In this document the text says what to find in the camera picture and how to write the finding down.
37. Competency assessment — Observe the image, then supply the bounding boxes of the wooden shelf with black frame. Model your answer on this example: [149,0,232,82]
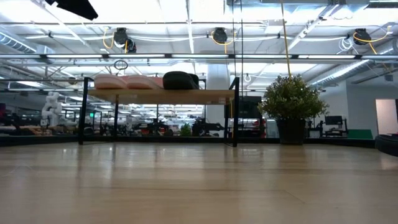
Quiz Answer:
[78,77,241,148]

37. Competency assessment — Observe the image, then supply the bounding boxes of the green board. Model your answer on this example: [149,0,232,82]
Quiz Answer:
[347,129,374,140]

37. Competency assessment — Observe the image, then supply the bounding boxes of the black aluminium frame rails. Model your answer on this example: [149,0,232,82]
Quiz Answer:
[0,134,82,147]
[306,138,377,149]

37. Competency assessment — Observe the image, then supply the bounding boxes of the long ceiling light bar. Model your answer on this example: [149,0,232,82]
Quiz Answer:
[0,53,398,60]

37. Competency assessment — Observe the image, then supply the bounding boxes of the black ceiling cable reel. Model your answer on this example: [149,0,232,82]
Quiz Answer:
[112,27,137,54]
[353,27,373,46]
[211,27,229,45]

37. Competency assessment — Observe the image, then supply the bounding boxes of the yellow hanging cable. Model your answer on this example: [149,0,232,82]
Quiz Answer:
[280,0,293,79]

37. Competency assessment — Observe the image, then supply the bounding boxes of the pink slide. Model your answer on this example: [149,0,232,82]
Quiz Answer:
[93,73,129,90]
[124,74,165,90]

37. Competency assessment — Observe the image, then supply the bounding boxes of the green potted plant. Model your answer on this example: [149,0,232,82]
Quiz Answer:
[257,73,330,146]

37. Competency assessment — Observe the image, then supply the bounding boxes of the black equipment box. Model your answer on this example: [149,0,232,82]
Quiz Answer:
[224,95,264,138]

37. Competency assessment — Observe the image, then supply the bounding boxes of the silver air duct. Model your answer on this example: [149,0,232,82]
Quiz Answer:
[0,30,55,54]
[310,58,398,88]

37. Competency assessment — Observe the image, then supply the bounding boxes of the wooden workbench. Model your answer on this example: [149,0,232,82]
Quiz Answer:
[0,124,78,137]

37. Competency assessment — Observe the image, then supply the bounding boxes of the thin black hanging cable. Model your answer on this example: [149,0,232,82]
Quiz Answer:
[231,0,236,78]
[240,0,244,80]

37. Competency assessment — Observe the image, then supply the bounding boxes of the white humanoid robot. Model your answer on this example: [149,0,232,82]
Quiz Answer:
[40,91,78,128]

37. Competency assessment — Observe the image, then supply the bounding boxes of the black frame crossbar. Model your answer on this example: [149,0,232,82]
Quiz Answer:
[81,136,282,144]

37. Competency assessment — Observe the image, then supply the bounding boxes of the black desk monitor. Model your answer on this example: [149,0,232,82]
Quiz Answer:
[324,115,343,126]

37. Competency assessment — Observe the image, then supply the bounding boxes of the white door panel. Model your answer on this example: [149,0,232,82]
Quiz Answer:
[375,98,398,135]

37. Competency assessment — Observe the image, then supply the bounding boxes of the white column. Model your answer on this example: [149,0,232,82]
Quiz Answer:
[205,63,231,138]

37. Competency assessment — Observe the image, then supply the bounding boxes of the black cable ring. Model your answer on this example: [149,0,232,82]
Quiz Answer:
[113,59,129,71]

